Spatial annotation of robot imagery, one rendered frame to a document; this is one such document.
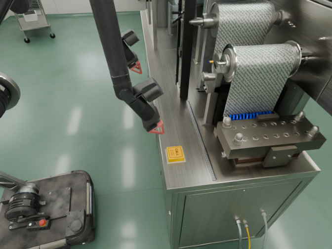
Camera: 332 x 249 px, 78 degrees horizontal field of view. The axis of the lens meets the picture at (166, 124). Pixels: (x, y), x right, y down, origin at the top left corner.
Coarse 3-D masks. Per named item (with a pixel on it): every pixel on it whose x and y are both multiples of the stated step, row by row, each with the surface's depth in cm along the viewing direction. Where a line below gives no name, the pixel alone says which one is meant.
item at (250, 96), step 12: (240, 84) 83; (252, 84) 83; (264, 84) 84; (276, 84) 85; (228, 96) 86; (240, 96) 87; (252, 96) 88; (264, 96) 89; (276, 96) 89; (228, 108) 90; (240, 108) 91; (252, 108) 92; (264, 108) 93
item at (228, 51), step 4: (228, 48) 80; (224, 52) 83; (228, 52) 80; (232, 52) 77; (232, 56) 77; (296, 56) 79; (232, 60) 77; (296, 60) 80; (232, 64) 77; (232, 68) 78; (292, 68) 81; (224, 76) 86; (228, 76) 82
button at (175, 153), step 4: (168, 148) 93; (172, 148) 93; (176, 148) 93; (180, 148) 93; (168, 152) 91; (172, 152) 91; (176, 152) 91; (180, 152) 91; (168, 156) 89; (172, 156) 89; (176, 156) 89; (180, 156) 89; (168, 160) 89; (172, 160) 89; (176, 160) 89; (180, 160) 90
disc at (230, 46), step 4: (228, 44) 80; (224, 48) 84; (232, 48) 77; (236, 56) 75; (236, 60) 75; (236, 64) 76; (236, 68) 76; (232, 72) 79; (232, 76) 79; (228, 80) 83
